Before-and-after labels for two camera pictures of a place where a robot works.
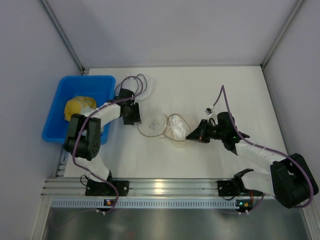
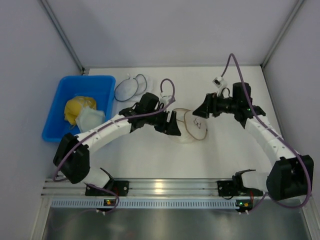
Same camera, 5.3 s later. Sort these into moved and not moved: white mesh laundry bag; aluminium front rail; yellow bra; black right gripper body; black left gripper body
Moved: black left gripper body; white mesh laundry bag; black right gripper body
Not moved: yellow bra; aluminium front rail
